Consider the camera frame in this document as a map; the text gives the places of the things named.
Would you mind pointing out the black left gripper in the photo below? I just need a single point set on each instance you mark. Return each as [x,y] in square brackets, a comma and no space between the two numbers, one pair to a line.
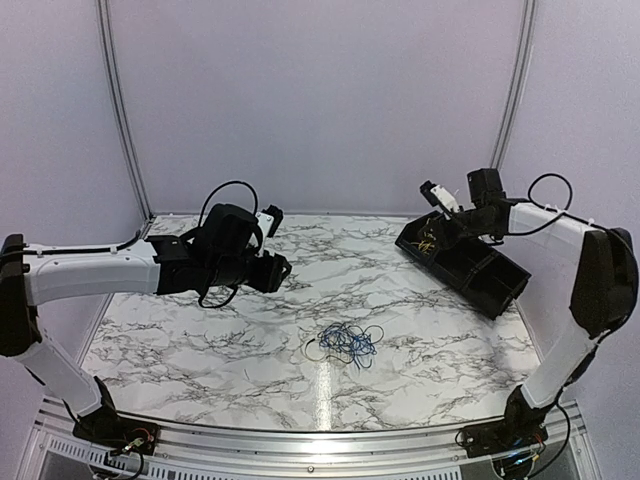
[272,277]

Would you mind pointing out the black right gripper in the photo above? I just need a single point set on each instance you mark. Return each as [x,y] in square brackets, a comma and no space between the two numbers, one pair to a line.
[443,238]

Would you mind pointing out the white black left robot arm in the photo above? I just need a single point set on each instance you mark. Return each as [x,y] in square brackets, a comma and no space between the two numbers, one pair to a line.
[32,275]

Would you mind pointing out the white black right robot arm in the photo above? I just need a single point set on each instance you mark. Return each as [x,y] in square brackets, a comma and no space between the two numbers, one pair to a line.
[605,290]

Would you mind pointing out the black compartment tray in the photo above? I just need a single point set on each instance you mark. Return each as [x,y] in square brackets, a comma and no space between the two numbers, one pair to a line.
[486,278]

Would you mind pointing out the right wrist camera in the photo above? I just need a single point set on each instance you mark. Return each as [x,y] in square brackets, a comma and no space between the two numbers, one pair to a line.
[438,196]

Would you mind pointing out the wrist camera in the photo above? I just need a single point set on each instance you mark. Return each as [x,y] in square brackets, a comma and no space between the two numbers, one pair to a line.
[269,220]
[438,196]

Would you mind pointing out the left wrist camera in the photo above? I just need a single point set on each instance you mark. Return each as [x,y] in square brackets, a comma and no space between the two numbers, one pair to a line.
[269,220]

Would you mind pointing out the aluminium right corner post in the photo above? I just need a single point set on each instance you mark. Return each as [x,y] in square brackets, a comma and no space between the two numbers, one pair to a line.
[517,83]

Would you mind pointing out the aluminium corner post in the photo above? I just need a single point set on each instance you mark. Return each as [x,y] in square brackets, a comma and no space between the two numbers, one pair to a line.
[517,83]
[116,94]

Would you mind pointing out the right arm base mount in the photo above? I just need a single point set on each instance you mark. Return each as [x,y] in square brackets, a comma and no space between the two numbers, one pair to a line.
[505,432]

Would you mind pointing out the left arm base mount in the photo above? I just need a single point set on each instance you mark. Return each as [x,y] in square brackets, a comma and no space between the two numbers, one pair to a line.
[107,427]

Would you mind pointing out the aluminium front table frame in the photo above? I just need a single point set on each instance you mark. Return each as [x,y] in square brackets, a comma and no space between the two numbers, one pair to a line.
[192,451]

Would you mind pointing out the aluminium left corner post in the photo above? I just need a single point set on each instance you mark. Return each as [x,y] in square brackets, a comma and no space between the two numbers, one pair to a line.
[116,94]

